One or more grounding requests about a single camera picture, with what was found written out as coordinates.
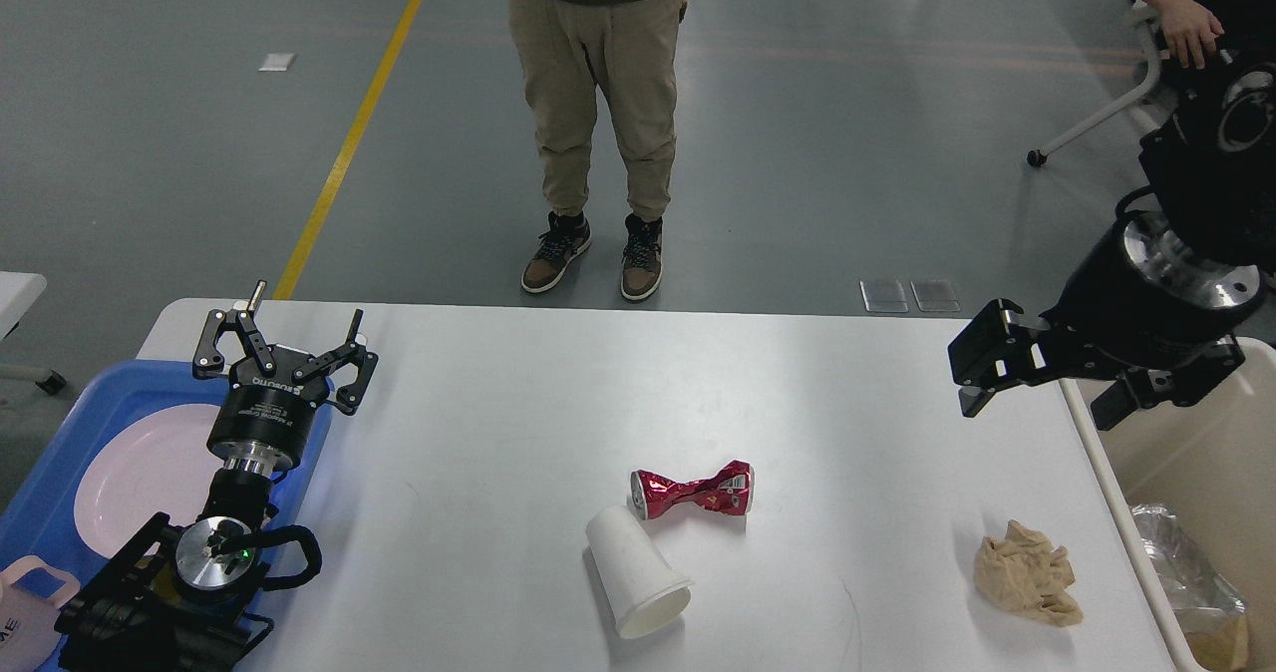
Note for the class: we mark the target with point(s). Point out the blue plastic tray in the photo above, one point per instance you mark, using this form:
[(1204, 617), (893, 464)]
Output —
[(40, 520)]

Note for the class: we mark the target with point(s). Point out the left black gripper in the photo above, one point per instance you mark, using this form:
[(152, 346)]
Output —
[(267, 418)]

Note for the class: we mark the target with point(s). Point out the pink plate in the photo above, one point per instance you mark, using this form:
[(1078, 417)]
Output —
[(157, 464)]

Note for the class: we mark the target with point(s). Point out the brown paper bag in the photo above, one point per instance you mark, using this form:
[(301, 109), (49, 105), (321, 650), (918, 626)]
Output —
[(1225, 648)]

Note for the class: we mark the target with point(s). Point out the pink HOME mug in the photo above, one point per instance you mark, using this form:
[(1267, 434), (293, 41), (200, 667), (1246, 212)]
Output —
[(28, 635)]

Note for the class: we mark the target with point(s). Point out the crushed red can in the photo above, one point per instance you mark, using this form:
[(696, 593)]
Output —
[(730, 492)]

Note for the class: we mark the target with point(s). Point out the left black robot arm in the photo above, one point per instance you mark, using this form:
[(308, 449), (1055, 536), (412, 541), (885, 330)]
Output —
[(177, 597)]

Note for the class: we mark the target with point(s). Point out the aluminium foil tray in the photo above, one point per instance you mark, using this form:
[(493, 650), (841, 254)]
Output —
[(1204, 603)]

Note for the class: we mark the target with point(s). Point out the white side table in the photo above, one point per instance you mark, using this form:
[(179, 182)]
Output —
[(19, 291)]

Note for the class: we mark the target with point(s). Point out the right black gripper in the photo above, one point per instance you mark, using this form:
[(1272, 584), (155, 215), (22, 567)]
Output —
[(1142, 297)]

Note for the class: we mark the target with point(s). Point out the person in khaki trousers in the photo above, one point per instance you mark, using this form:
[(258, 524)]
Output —
[(575, 55)]

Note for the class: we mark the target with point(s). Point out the person in dark trousers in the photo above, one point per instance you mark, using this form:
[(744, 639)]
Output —
[(1186, 4)]

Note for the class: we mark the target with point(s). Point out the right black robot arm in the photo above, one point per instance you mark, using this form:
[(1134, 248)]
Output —
[(1209, 167)]

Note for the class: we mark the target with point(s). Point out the beige plastic bin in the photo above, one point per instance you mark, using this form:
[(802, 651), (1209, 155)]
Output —
[(1213, 465)]

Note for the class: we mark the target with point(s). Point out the white paper cup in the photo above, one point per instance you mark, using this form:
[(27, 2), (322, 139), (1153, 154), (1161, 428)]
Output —
[(644, 592)]

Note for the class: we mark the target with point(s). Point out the white office chair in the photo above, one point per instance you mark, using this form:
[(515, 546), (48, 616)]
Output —
[(1145, 23)]

